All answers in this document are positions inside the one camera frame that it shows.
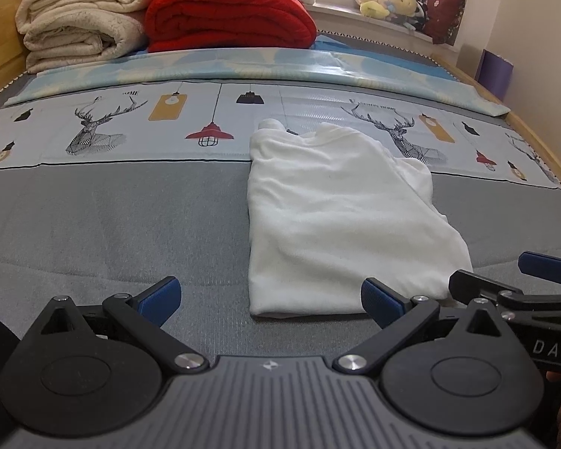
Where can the deer print bed sheet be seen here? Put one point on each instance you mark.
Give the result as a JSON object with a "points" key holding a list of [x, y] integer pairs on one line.
{"points": [[135, 135]]}

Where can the yellow-green plush toy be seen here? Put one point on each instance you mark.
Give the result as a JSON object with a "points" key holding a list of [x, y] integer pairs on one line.
{"points": [[376, 10]]}

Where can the light blue folded quilt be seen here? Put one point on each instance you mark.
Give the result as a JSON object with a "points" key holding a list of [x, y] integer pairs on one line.
{"points": [[215, 63]]}

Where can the wooden bed frame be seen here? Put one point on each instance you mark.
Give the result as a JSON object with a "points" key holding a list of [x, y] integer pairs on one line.
{"points": [[542, 145]]}

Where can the yellow plush doll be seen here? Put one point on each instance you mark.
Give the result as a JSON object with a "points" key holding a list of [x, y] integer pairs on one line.
{"points": [[403, 2]]}

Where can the purple box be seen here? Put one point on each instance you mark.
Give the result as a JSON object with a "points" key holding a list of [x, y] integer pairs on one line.
{"points": [[494, 75]]}

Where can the white windowsill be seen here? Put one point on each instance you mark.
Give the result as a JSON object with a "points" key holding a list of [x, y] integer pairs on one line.
{"points": [[350, 21]]}

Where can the cream folded blanket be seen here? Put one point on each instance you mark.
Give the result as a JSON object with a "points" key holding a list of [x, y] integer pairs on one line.
{"points": [[79, 23]]}

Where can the wooden headboard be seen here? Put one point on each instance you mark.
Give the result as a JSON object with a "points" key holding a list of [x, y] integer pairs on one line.
{"points": [[0, 32]]}

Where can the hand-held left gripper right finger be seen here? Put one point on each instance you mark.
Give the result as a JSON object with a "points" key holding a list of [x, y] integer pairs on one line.
{"points": [[383, 300]]}

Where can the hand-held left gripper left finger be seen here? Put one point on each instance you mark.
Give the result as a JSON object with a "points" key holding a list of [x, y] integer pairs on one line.
{"points": [[161, 297]]}

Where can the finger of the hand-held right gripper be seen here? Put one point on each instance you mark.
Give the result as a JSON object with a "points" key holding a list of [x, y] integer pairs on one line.
{"points": [[540, 265], [477, 285]]}

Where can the dark red cushion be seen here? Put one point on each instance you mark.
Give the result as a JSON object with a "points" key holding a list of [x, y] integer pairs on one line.
{"points": [[444, 14]]}

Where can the red folded blanket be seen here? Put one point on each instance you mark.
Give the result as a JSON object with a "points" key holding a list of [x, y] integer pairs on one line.
{"points": [[224, 14]]}

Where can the white small shirt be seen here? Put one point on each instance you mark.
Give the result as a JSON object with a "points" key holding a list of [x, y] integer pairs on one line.
{"points": [[336, 220]]}

